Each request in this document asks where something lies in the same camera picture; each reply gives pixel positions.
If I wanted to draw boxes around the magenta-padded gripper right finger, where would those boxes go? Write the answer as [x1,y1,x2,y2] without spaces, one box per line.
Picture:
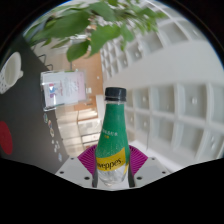
[127,144,173,188]

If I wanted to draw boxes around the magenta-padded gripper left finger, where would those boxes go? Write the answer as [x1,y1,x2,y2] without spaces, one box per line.
[54,144,101,188]

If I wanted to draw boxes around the green-labelled clear drink bottle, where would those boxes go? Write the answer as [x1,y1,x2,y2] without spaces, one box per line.
[94,87,131,187]

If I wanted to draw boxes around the clear acrylic sign stand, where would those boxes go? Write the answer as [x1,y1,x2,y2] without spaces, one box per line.
[39,69,88,112]

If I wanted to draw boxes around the recessed ceiling lights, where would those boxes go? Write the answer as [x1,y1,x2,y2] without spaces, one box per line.
[123,49,218,151]

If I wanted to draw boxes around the flat round red coaster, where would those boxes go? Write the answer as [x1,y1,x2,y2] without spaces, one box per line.
[0,120,14,156]

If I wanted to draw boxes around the large-leaved green potted plant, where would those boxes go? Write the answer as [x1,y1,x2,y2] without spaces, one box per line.
[24,0,168,63]

